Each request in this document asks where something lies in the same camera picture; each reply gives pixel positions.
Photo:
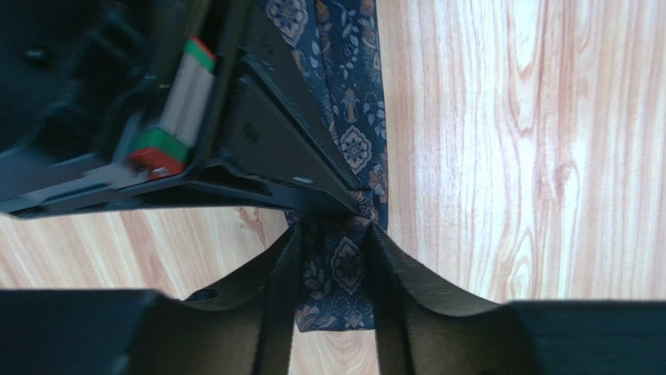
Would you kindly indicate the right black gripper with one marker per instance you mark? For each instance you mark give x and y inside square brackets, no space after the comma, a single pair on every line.
[118,105]

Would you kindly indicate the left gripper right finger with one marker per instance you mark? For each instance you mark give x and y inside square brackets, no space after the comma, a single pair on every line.
[425,324]

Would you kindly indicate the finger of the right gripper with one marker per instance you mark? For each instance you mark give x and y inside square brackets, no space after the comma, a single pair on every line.
[264,141]

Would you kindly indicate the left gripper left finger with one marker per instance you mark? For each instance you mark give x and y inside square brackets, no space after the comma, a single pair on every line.
[246,327]

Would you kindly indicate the dark paisley tie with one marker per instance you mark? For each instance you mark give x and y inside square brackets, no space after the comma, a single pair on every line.
[336,46]

